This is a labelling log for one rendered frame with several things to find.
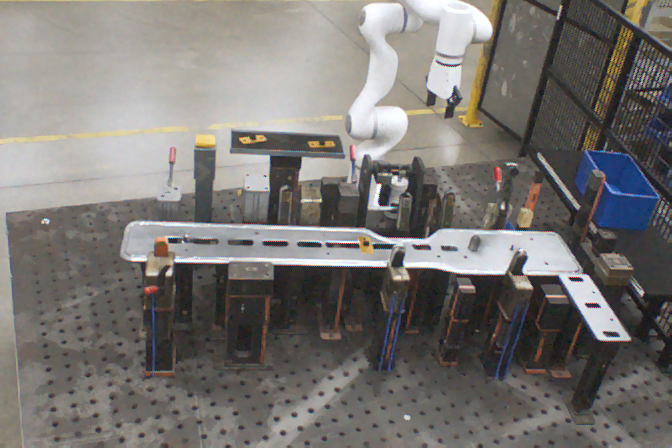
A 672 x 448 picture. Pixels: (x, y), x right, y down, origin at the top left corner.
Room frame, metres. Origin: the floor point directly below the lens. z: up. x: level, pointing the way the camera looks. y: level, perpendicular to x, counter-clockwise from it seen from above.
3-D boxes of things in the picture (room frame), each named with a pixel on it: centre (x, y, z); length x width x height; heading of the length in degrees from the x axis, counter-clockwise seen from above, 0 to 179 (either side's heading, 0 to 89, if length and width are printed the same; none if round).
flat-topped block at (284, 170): (2.09, 0.18, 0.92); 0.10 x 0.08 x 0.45; 101
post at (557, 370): (1.74, -0.76, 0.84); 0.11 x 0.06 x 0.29; 11
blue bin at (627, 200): (2.22, -0.95, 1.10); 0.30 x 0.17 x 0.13; 4
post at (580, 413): (1.56, -0.79, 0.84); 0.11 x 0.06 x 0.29; 11
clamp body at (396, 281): (1.65, -0.20, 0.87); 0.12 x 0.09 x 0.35; 11
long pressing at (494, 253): (1.80, -0.09, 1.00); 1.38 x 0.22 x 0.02; 101
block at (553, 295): (1.73, -0.68, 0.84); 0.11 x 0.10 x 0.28; 11
